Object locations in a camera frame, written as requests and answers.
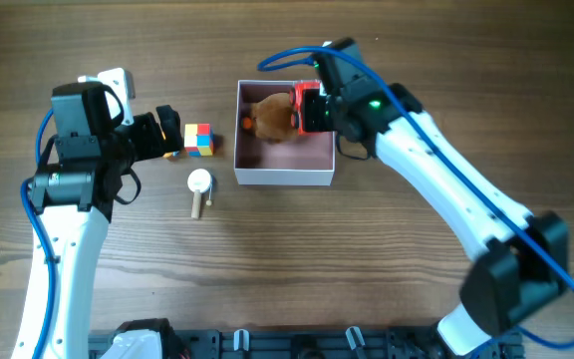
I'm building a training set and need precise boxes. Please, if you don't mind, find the white wooden rattle drum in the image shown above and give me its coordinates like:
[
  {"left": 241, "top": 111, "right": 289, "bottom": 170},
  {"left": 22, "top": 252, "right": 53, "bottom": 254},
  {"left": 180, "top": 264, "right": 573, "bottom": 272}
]
[{"left": 187, "top": 169, "right": 213, "bottom": 219}]

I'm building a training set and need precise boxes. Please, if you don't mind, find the orange blue duck toy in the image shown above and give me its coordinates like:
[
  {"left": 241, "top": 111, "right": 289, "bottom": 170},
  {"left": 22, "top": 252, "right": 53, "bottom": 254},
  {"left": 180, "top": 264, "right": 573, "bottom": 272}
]
[{"left": 163, "top": 151, "right": 180, "bottom": 161}]

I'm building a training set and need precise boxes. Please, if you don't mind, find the colourful puzzle cube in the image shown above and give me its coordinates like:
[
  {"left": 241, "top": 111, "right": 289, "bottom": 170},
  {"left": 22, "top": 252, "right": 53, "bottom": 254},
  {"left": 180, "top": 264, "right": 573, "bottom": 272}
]
[{"left": 184, "top": 124, "right": 214, "bottom": 157}]

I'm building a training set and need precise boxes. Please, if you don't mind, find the brown plush toy with carrot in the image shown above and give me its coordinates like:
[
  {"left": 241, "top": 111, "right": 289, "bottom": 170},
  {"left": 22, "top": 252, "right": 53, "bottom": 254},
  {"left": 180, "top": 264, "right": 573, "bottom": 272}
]
[{"left": 241, "top": 93, "right": 298, "bottom": 143}]

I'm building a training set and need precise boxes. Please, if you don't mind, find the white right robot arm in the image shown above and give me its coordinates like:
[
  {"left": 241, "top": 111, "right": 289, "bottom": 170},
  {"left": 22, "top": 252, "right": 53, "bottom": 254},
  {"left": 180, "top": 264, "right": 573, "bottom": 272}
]
[{"left": 301, "top": 38, "right": 570, "bottom": 357}]

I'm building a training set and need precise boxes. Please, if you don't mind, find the white box pink interior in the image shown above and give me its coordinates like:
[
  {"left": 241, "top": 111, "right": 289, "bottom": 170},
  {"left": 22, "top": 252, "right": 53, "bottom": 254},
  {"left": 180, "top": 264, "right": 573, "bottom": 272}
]
[{"left": 233, "top": 80, "right": 336, "bottom": 185}]

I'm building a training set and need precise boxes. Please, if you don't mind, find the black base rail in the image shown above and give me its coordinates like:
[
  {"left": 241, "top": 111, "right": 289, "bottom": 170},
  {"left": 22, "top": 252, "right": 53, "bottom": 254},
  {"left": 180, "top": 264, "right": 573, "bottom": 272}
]
[{"left": 87, "top": 326, "right": 524, "bottom": 359}]

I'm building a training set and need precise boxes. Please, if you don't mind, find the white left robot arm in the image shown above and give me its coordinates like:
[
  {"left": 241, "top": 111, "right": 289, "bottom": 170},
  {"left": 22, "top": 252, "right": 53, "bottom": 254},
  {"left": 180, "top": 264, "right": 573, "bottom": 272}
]
[{"left": 12, "top": 82, "right": 183, "bottom": 358}]

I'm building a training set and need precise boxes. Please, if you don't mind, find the red toy fire truck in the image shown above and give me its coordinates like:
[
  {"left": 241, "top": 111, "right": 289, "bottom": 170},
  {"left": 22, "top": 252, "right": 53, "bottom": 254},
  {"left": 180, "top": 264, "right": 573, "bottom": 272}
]
[{"left": 289, "top": 80, "right": 321, "bottom": 136}]

